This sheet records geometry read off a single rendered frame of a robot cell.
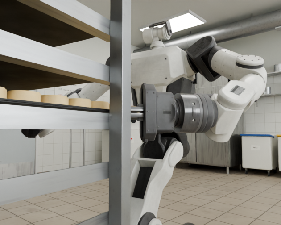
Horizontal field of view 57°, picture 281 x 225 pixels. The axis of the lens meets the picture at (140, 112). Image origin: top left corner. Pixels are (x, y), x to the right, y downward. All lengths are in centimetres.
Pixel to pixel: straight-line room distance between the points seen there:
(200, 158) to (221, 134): 494
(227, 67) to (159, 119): 44
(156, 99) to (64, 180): 25
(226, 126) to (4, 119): 45
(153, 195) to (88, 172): 57
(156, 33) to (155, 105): 66
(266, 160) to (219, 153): 83
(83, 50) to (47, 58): 536
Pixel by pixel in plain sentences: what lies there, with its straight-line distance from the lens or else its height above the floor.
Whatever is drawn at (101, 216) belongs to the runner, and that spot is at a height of 70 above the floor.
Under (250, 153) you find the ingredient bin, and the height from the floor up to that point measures 41.
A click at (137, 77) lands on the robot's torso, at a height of 107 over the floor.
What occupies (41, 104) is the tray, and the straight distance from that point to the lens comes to 40.
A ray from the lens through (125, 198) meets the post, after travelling 50.
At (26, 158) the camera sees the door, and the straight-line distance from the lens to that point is 498.
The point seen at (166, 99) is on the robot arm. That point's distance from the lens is 55.
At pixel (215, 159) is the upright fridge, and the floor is 28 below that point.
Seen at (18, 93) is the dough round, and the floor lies 91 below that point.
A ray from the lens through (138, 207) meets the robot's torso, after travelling 96.
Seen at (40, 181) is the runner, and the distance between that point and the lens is 39.
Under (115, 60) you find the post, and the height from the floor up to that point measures 98.
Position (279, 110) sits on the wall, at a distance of 593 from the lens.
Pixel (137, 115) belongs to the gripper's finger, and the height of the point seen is 88.
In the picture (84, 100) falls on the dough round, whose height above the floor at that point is 91.
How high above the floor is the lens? 86
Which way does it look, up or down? 4 degrees up
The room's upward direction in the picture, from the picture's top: straight up
